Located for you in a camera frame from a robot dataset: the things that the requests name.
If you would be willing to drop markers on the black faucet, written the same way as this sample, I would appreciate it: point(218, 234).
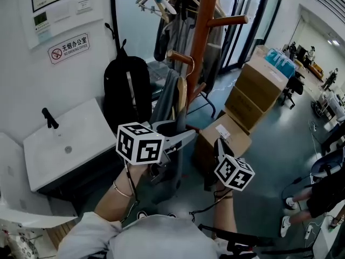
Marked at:
point(49, 117)

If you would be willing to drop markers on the hangers with blue clips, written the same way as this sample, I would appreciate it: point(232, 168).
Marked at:
point(153, 1)

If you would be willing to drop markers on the white wall notice board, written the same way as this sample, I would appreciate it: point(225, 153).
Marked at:
point(62, 28)

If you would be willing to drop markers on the gray hanging jacket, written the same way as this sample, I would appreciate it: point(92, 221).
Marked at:
point(175, 42)

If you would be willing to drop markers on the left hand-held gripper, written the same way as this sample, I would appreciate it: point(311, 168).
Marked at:
point(140, 144)

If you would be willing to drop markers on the white round device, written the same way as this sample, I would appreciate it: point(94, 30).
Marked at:
point(327, 162)

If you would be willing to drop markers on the white washbasin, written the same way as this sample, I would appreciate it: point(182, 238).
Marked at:
point(67, 133)

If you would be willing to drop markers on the wooden slat panel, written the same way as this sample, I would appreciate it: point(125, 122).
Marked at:
point(58, 235)

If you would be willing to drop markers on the no smoking sign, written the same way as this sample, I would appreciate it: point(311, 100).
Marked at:
point(68, 48)

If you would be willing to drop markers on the person's right forearm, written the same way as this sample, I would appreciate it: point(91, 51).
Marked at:
point(225, 214)

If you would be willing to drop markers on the green screen thermostat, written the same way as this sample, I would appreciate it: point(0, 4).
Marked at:
point(41, 20)

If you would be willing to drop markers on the plain white wall switch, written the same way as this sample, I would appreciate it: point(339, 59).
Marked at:
point(61, 11)

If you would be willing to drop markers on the wooden clothes hanger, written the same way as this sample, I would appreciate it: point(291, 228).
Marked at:
point(182, 90)

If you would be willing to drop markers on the person's shoe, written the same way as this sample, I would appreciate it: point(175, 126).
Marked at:
point(142, 215)
point(171, 215)

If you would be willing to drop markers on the black metal garment rail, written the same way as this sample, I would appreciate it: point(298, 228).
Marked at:
point(114, 15)

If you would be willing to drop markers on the black office chair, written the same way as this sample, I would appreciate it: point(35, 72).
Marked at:
point(293, 89)

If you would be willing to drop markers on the black framed glass door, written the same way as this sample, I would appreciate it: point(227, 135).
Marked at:
point(253, 23)

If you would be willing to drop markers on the brown wooden coat rack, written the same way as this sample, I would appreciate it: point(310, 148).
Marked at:
point(200, 36)

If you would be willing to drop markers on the white table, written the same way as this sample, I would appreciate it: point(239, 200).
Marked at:
point(330, 239)

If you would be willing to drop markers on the dark washbasin cabinet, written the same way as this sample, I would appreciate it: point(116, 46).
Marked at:
point(81, 182)

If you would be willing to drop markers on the labelled cardboard box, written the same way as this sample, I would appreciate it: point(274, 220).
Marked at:
point(229, 133)

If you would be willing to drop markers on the person's light gray shirt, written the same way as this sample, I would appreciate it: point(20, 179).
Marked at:
point(151, 239)

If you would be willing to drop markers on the metal basin drain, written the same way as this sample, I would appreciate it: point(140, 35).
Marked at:
point(68, 149)

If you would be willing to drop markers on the small pale cardboard box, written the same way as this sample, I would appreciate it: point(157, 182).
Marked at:
point(260, 54)

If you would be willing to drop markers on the grey garment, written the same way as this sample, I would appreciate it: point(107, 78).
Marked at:
point(167, 96)

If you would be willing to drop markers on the white shelf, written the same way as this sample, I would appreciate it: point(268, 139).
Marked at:
point(32, 214)

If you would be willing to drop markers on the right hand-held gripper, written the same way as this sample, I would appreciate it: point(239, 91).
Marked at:
point(234, 173)

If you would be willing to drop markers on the white power strip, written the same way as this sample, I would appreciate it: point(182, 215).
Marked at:
point(312, 127)

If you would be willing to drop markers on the black backpack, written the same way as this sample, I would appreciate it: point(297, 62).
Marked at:
point(121, 90)

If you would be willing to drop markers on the light blue sticker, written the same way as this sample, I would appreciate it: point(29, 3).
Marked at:
point(43, 35)

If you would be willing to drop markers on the stack of blue packages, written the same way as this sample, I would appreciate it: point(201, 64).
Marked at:
point(281, 62)

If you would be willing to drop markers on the person's left forearm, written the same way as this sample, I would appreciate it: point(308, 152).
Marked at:
point(116, 201)

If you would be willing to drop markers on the labelled white wall switch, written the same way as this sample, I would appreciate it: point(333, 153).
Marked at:
point(83, 5)

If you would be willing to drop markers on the large cardboard box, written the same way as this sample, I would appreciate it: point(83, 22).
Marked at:
point(245, 109)
point(261, 85)

